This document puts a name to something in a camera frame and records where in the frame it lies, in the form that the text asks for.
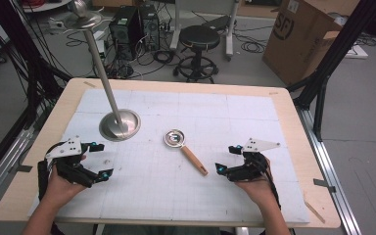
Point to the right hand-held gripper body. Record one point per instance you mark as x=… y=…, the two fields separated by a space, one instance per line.
x=256 y=166

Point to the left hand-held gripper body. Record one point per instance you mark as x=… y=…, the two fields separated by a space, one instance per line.
x=68 y=148

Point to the person's right hand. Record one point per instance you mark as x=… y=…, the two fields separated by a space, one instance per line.
x=258 y=191

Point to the person's left hand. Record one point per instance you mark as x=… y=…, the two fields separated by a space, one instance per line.
x=60 y=189

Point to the white grid mat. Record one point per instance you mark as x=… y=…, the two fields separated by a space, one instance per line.
x=176 y=182

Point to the silver metal stand round base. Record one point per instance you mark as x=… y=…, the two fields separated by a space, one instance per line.
x=111 y=98

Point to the black tape strip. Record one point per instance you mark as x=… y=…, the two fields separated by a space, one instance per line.
x=323 y=183
x=21 y=168

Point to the thin wooden stick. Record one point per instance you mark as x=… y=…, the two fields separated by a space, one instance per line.
x=315 y=212

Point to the black round stool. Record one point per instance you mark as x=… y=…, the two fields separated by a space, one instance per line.
x=199 y=37

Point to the large black computer tower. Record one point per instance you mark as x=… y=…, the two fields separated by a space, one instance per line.
x=124 y=31

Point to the brown cardboard box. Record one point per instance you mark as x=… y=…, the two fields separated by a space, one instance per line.
x=300 y=42

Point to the slim black computer tower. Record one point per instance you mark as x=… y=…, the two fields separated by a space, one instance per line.
x=149 y=27

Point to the white power strip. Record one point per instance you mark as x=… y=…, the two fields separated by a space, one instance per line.
x=357 y=52

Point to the aluminium rail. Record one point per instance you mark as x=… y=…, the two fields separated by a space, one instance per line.
x=9 y=153
x=326 y=156

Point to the white metal stand frame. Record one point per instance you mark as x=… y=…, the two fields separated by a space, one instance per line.
x=230 y=36

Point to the black metal frame strut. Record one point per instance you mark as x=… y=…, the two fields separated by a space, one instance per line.
x=336 y=52

